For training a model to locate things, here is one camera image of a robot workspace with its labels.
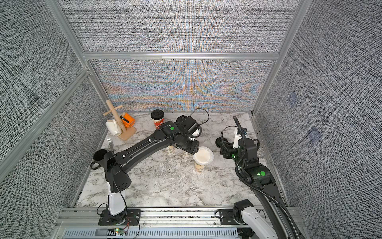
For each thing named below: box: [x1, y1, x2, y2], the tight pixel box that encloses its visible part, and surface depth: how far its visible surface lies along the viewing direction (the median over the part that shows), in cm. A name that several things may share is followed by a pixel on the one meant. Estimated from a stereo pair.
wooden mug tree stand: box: [102, 99, 137, 141], surface depth 105 cm
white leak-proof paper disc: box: [192, 146, 215, 166], surface depth 78 cm
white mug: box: [105, 119, 122, 137], surface depth 100 cm
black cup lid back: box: [215, 137, 229, 149], surface depth 102 cm
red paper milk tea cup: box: [153, 118, 165, 131], surface depth 100 cm
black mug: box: [90, 148, 108, 170], surface depth 88 cm
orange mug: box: [119, 112, 136, 129], surface depth 102 cm
